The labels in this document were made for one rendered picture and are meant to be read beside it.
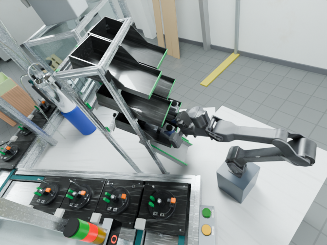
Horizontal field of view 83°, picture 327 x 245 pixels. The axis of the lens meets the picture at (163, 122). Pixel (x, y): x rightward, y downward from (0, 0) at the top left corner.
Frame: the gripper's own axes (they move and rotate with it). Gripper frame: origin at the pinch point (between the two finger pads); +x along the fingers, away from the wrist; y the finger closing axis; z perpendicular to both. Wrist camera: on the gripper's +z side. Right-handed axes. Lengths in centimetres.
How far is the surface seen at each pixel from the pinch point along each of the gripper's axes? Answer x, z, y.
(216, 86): 69, -102, -176
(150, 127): 10.9, 2.3, 3.2
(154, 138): 8.8, -1.9, 6.5
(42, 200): 75, -14, 54
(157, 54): 4.1, 27.4, -16.0
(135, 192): 25.8, -27.6, 25.8
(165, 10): 157, 5, -255
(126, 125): 17.3, 9.0, 9.2
